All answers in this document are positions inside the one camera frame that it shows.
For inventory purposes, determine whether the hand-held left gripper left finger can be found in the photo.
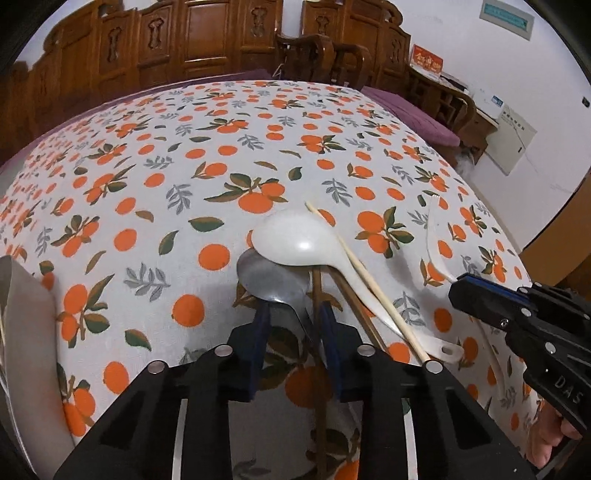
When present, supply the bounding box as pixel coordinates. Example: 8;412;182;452
53;300;271;480

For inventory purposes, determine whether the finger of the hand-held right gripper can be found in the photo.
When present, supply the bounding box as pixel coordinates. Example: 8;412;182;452
449;278;514;331
462;273;532;302

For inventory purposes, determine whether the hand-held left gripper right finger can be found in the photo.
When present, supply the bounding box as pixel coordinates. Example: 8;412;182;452
318;304;537;480

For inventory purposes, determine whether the large metal spoon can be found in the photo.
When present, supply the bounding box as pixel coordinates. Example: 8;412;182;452
237;248;324;356

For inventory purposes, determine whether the white plastic fork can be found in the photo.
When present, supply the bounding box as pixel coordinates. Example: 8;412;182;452
422;193;506;387

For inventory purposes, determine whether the rectangular metal tray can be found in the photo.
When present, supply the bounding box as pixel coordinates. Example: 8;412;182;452
0;255;77;450

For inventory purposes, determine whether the person's right hand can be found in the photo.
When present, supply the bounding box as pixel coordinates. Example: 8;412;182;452
529;401;583;468

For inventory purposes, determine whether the light bamboo chopstick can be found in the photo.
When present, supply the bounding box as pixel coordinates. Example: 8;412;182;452
305;200;432;367

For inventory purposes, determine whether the white ceramic spoon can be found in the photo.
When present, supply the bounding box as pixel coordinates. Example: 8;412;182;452
250;209;465;366

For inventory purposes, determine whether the white plastic bag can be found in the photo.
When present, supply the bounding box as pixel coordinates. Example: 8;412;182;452
455;147;478;178

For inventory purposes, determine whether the grey electrical distribution box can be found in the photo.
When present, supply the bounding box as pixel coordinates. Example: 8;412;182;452
489;104;539;177

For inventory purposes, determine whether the orange fruit print tablecloth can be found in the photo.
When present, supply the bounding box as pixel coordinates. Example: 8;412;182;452
0;79;532;480

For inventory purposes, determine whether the white box with blue label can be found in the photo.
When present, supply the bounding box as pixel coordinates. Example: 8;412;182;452
475;90;506;121

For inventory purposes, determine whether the purple armchair cushion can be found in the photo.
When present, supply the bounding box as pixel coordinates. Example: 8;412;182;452
362;87;462;149

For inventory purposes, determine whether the red desk calendar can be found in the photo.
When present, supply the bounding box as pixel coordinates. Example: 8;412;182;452
410;45;444;80

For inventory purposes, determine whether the long purple sofa cushion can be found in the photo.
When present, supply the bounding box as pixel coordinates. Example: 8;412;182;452
222;68;275;84

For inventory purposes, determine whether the carved wooden armchair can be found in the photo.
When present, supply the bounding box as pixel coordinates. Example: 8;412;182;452
300;0;478;153

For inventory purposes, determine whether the carved wooden sofa bench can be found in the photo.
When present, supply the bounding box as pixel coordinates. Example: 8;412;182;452
0;0;335;155

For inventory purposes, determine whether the wall panel with green window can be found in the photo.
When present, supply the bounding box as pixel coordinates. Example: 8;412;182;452
479;0;533;43

